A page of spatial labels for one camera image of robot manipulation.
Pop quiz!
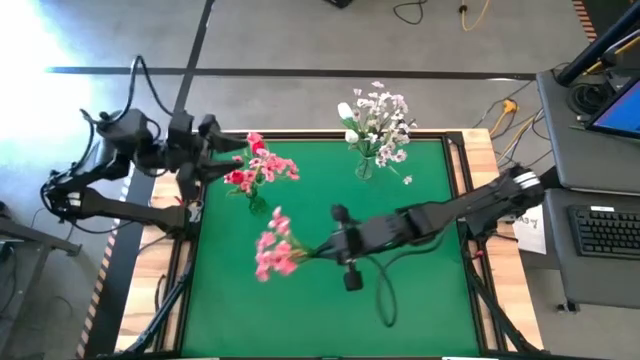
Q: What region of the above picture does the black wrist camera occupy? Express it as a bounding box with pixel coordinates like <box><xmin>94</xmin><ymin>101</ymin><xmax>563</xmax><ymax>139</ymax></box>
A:
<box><xmin>168</xmin><ymin>112</ymin><xmax>195</xmax><ymax>150</ymax></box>
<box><xmin>342</xmin><ymin>227</ymin><xmax>365</xmax><ymax>256</ymax></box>

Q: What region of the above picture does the black metal table frame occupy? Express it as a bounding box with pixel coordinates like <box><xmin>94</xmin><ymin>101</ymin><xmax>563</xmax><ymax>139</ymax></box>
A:
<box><xmin>167</xmin><ymin>128</ymin><xmax>501</xmax><ymax>359</ymax></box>

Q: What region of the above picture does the grey desk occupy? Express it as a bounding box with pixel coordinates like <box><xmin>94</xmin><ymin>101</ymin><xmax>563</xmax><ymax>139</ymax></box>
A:
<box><xmin>535</xmin><ymin>68</ymin><xmax>640</xmax><ymax>310</ymax></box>

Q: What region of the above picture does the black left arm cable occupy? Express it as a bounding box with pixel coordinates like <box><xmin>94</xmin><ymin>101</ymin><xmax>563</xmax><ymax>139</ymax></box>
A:
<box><xmin>79</xmin><ymin>53</ymin><xmax>175</xmax><ymax>132</ymax></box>

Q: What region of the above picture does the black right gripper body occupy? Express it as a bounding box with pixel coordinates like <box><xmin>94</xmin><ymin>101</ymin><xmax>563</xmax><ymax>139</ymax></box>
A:
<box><xmin>322</xmin><ymin>203</ymin><xmax>366</xmax><ymax>293</ymax></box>

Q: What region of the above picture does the coiled black cable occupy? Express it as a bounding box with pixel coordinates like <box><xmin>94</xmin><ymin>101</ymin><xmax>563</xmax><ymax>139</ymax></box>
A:
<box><xmin>566</xmin><ymin>79</ymin><xmax>617</xmax><ymax>117</ymax></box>

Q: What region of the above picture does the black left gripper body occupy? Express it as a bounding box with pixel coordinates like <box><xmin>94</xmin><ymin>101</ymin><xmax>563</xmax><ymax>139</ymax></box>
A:
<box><xmin>167</xmin><ymin>112</ymin><xmax>220</xmax><ymax>202</ymax></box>

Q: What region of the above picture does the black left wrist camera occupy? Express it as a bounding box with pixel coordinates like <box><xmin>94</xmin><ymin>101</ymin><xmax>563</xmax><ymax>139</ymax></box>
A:
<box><xmin>168</xmin><ymin>112</ymin><xmax>195</xmax><ymax>150</ymax></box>

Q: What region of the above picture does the black floor cable loop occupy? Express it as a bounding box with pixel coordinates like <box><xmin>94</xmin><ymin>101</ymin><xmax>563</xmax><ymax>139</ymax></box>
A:
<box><xmin>392</xmin><ymin>0</ymin><xmax>430</xmax><ymax>26</ymax></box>

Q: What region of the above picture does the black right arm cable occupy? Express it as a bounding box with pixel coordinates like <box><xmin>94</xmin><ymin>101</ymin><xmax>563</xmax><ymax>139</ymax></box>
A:
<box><xmin>366</xmin><ymin>232</ymin><xmax>449</xmax><ymax>329</ymax></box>

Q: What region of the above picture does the black pole on desk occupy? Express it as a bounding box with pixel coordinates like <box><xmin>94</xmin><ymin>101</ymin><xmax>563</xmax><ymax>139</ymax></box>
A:
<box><xmin>555</xmin><ymin>2</ymin><xmax>640</xmax><ymax>87</ymax></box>

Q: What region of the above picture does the black computer keyboard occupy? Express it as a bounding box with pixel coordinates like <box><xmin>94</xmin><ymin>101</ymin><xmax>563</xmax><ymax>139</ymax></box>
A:
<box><xmin>567</xmin><ymin>203</ymin><xmax>640</xmax><ymax>261</ymax></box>

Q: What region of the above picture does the laptop with blue screen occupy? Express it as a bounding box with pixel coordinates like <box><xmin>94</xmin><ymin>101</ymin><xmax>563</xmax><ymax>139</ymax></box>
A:
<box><xmin>583</xmin><ymin>73</ymin><xmax>640</xmax><ymax>141</ymax></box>

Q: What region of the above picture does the white paper sheet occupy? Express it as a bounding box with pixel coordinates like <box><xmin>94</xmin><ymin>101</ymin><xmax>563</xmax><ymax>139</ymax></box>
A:
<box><xmin>511</xmin><ymin>207</ymin><xmax>548</xmax><ymax>256</ymax></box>

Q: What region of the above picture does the floor cable bundle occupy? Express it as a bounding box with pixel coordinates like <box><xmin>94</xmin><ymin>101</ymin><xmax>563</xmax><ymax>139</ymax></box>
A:
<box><xmin>472</xmin><ymin>79</ymin><xmax>559</xmax><ymax>169</ymax></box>

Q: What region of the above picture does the dark metal stand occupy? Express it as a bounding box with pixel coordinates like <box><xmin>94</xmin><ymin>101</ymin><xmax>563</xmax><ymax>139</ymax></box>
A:
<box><xmin>0</xmin><ymin>199</ymin><xmax>84</xmax><ymax>351</ymax></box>

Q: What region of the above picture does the yellow floor cable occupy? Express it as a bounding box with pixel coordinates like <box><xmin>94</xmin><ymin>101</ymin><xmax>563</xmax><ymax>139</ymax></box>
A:
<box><xmin>458</xmin><ymin>0</ymin><xmax>494</xmax><ymax>33</ymax></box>

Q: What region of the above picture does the black hazard-striped floor mat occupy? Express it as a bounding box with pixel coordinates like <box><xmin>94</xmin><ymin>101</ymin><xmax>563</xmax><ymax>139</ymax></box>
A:
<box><xmin>571</xmin><ymin>0</ymin><xmax>600</xmax><ymax>44</ymax></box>
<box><xmin>74</xmin><ymin>152</ymin><xmax>162</xmax><ymax>359</ymax></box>

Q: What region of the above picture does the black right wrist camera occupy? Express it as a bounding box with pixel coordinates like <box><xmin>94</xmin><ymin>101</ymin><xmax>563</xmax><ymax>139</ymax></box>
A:
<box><xmin>342</xmin><ymin>227</ymin><xmax>365</xmax><ymax>256</ymax></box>

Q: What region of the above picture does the clear glass vase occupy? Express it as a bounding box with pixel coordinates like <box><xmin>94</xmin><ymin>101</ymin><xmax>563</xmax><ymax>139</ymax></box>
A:
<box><xmin>354</xmin><ymin>155</ymin><xmax>375</xmax><ymax>181</ymax></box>

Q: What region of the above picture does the black diagonal frame strut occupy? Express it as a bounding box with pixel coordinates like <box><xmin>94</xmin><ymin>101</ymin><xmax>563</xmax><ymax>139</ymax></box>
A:
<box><xmin>124</xmin><ymin>239</ymin><xmax>197</xmax><ymax>357</ymax></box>
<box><xmin>458</xmin><ymin>234</ymin><xmax>544</xmax><ymax>357</ymax></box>

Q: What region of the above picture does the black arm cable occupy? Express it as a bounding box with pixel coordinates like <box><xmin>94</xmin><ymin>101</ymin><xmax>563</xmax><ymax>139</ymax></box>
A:
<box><xmin>366</xmin><ymin>232</ymin><xmax>449</xmax><ymax>329</ymax></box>
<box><xmin>79</xmin><ymin>53</ymin><xmax>175</xmax><ymax>132</ymax></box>

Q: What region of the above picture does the pink artificial flower spray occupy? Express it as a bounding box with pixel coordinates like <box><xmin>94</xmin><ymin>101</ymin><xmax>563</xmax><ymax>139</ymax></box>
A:
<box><xmin>254</xmin><ymin>205</ymin><xmax>321</xmax><ymax>284</ymax></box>
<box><xmin>222</xmin><ymin>131</ymin><xmax>301</xmax><ymax>195</ymax></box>

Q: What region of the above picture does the green glass vase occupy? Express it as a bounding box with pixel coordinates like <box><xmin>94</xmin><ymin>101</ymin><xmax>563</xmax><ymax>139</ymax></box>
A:
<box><xmin>247</xmin><ymin>192</ymin><xmax>269</xmax><ymax>216</ymax></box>

